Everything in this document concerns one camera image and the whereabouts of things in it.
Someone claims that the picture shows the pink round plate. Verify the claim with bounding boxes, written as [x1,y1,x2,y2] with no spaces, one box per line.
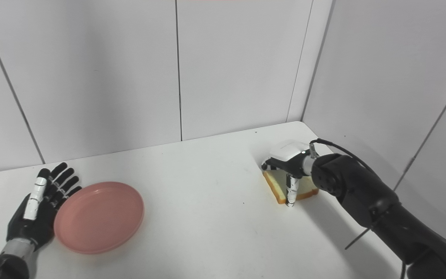
[53,181,145,255]

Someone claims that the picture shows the black cable tie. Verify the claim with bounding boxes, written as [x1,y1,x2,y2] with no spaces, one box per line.
[345,228,371,250]

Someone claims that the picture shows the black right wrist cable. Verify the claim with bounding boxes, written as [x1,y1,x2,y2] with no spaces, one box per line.
[309,138,375,174]

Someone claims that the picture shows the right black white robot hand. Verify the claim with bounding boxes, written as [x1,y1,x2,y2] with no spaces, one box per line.
[261,139,315,208]

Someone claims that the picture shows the slice of white bread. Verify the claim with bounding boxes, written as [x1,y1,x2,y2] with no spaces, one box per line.
[262,168,320,205]

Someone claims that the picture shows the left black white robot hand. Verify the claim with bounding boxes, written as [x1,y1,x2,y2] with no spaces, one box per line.
[6,162,83,251]

